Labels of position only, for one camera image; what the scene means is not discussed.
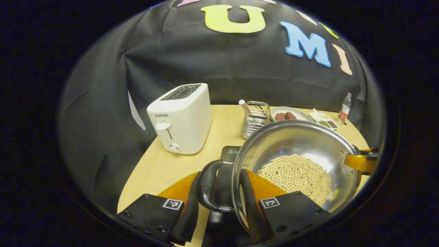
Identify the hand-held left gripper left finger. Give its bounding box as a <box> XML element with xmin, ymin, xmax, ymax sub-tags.
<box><xmin>117</xmin><ymin>172</ymin><xmax>201</xmax><ymax>246</ymax></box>

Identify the black backdrop cloth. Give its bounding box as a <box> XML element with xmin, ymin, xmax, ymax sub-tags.
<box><xmin>58</xmin><ymin>0</ymin><xmax>384</xmax><ymax>213</ymax></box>

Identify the white toaster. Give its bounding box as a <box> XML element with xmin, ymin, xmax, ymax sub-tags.
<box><xmin>147</xmin><ymin>83</ymin><xmax>212</xmax><ymax>155</ymax></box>

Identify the metal wire rack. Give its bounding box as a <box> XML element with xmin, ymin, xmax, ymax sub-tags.
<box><xmin>242</xmin><ymin>101</ymin><xmax>271</xmax><ymax>139</ymax></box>

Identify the round beige plate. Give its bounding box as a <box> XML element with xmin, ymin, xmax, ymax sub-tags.
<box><xmin>270</xmin><ymin>106</ymin><xmax>314</xmax><ymax>123</ymax></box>

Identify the stainless steel pot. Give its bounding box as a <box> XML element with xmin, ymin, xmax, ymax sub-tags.
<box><xmin>197</xmin><ymin>120</ymin><xmax>362</xmax><ymax>234</ymax></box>

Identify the pile of yellow soybeans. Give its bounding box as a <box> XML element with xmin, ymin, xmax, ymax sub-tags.
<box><xmin>258</xmin><ymin>154</ymin><xmax>332</xmax><ymax>207</ymax></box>

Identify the pink striped straw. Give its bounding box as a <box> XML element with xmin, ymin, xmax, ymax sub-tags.
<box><xmin>238</xmin><ymin>99</ymin><xmax>254</xmax><ymax>115</ymax></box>

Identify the raw red meat slice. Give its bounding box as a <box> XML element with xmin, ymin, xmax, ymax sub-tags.
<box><xmin>275</xmin><ymin>111</ymin><xmax>297</xmax><ymax>121</ymax></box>

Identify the black induction cooktop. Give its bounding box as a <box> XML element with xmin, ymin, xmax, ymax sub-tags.
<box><xmin>202</xmin><ymin>146</ymin><xmax>247</xmax><ymax>247</ymax></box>

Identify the clear plastic water bottle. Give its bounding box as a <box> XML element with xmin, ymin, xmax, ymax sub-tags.
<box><xmin>337</xmin><ymin>92</ymin><xmax>352</xmax><ymax>125</ymax></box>

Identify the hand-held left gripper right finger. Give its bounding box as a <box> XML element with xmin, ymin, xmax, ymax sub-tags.
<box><xmin>239</xmin><ymin>169</ymin><xmax>330</xmax><ymax>245</ymax></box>

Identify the white divided dish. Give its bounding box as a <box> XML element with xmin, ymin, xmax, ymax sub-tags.
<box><xmin>309</xmin><ymin>109</ymin><xmax>339</xmax><ymax>131</ymax></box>

